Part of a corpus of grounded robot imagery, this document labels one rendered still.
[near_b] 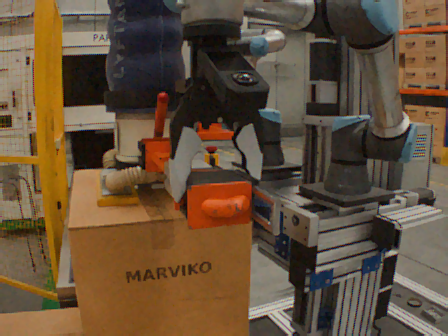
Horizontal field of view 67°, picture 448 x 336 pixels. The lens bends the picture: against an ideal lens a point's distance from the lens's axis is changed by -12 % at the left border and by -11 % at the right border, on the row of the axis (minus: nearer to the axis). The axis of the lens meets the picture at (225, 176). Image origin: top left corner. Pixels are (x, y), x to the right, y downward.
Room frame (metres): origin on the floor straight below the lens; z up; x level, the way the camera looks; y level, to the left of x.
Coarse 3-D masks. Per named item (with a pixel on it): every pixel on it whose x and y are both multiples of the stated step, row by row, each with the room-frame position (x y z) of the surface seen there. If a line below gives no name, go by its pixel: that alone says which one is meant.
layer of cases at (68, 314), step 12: (24, 312) 1.13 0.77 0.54; (36, 312) 1.14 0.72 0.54; (48, 312) 1.15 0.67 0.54; (60, 312) 1.16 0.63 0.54; (72, 312) 1.17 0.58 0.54; (0, 324) 1.03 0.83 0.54; (12, 324) 1.04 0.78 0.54; (24, 324) 1.05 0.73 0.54; (36, 324) 1.06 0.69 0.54; (48, 324) 1.07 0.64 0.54; (60, 324) 1.08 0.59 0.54; (72, 324) 1.09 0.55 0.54
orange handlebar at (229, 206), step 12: (204, 132) 1.11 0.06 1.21; (216, 132) 1.12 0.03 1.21; (228, 132) 1.13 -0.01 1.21; (156, 156) 0.67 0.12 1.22; (168, 156) 0.65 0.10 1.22; (156, 168) 0.68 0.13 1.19; (204, 204) 0.40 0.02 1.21; (216, 204) 0.39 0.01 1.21; (228, 204) 0.39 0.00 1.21; (240, 204) 0.40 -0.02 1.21; (216, 216) 0.40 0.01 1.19; (228, 216) 0.40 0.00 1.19
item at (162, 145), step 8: (144, 144) 0.73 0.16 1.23; (152, 144) 0.73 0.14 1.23; (160, 144) 0.74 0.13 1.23; (168, 144) 0.74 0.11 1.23; (144, 152) 0.73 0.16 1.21; (152, 152) 0.73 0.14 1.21; (160, 152) 0.74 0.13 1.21; (168, 152) 0.74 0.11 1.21; (144, 160) 0.74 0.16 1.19; (144, 168) 0.73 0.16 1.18; (152, 168) 0.73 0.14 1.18
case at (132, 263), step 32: (160, 192) 0.95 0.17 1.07; (96, 224) 0.69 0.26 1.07; (128, 224) 0.71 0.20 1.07; (160, 224) 0.73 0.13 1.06; (96, 256) 0.69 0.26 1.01; (128, 256) 0.71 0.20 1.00; (160, 256) 0.73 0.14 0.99; (192, 256) 0.76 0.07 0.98; (224, 256) 0.78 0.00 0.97; (96, 288) 0.68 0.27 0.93; (128, 288) 0.71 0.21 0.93; (160, 288) 0.73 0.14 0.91; (192, 288) 0.76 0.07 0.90; (224, 288) 0.78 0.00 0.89; (96, 320) 0.68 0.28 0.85; (128, 320) 0.70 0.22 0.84; (160, 320) 0.73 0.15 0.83; (192, 320) 0.76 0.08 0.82; (224, 320) 0.78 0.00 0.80
